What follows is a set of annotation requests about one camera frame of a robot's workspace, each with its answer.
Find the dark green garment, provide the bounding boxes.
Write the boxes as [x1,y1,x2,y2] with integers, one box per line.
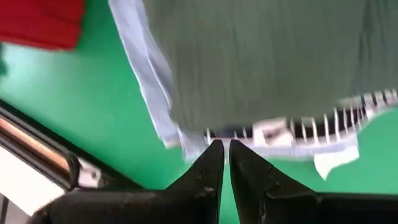
[142,0,398,133]

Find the navy Puma t-shirt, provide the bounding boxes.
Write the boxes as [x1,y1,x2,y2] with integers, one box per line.
[203,88,398,147]

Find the red fabric laundry bin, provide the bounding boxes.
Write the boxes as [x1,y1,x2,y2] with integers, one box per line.
[0,0,86,51]

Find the light blue denim jeans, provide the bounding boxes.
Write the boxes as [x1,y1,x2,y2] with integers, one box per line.
[108,0,361,181]

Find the black metal table frame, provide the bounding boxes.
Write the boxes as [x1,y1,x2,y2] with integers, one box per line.
[0,99,142,193]

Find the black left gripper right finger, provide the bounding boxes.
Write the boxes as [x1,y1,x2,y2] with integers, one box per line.
[229,139,398,224]

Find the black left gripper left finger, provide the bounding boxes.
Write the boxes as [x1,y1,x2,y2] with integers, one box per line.
[27,139,225,224]

